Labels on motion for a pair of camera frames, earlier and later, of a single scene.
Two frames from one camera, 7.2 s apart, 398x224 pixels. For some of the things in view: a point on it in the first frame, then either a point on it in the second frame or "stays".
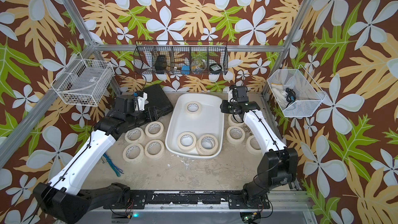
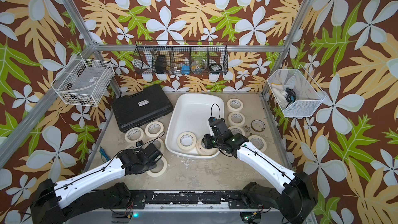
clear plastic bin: (295, 92) stays
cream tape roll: (235, 135) stays
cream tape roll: (154, 148) stays
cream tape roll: (233, 122) stays
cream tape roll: (134, 135) stays
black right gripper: (224, 108) -> (207, 141)
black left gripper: (148, 112) -> (154, 164)
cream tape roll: (186, 141) stays
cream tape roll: (193, 107) -> (160, 169)
